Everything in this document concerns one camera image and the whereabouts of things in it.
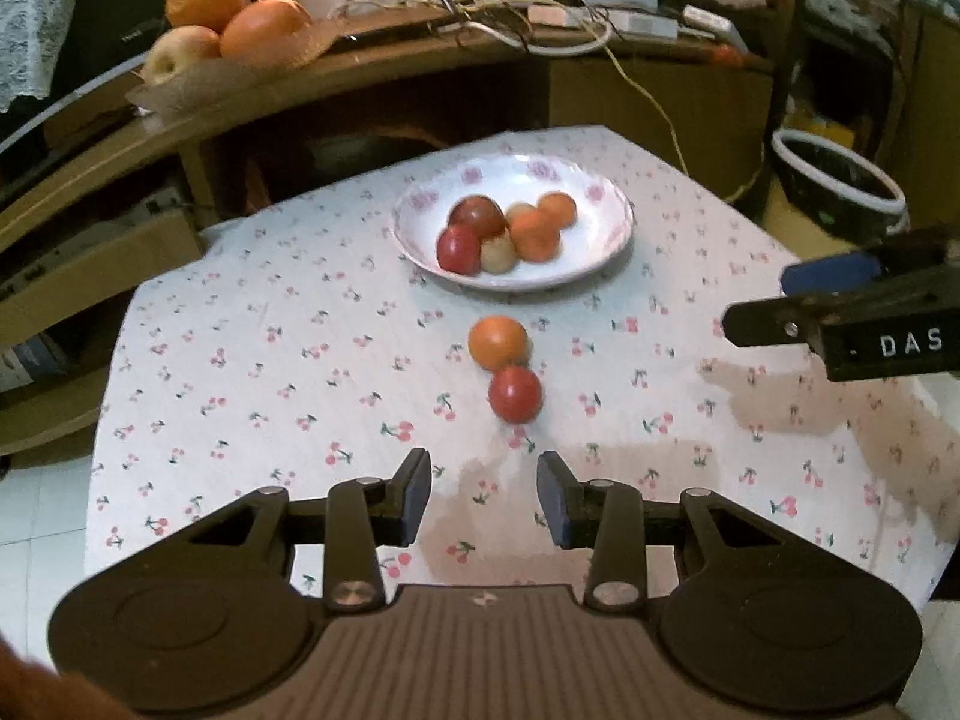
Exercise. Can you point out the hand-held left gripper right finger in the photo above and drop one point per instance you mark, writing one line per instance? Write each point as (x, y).
(551, 499)

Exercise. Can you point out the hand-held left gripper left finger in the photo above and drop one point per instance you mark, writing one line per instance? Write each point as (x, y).
(416, 495)

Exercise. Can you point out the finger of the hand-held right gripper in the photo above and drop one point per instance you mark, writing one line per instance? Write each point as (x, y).
(832, 274)
(765, 326)

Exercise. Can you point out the small red tomato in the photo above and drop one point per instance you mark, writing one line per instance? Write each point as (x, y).
(515, 393)
(457, 251)

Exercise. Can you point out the small orange tangerine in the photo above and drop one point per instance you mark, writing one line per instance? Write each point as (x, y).
(499, 342)
(535, 236)
(559, 206)

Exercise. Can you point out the white floral-rim plate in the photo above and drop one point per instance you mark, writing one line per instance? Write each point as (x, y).
(592, 240)

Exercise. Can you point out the small tan round fruit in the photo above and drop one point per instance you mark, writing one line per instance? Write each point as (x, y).
(499, 255)
(517, 211)

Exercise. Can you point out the large red tomato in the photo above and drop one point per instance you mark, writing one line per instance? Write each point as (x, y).
(480, 214)

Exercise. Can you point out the white-rimmed black basket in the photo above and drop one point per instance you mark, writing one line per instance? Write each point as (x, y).
(840, 187)

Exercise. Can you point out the cherry print tablecloth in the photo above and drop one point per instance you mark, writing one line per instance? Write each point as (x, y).
(300, 390)

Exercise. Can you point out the white power adapter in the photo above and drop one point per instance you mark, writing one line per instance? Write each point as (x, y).
(559, 14)

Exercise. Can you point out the wooden TV cabinet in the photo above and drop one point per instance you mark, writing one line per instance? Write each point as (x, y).
(315, 120)

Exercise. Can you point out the blue and white box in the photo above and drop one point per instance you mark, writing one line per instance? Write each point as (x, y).
(30, 364)

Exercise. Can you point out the woven fruit tray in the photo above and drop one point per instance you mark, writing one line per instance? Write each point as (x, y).
(225, 79)

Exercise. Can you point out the large orange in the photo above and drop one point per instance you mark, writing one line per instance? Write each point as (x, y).
(264, 28)
(202, 0)

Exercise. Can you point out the yellow-red apple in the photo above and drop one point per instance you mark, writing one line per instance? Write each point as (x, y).
(178, 52)

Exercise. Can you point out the black curved television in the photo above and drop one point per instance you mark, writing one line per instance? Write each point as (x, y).
(105, 30)

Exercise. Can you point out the white lace cloth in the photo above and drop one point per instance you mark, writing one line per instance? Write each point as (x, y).
(34, 15)

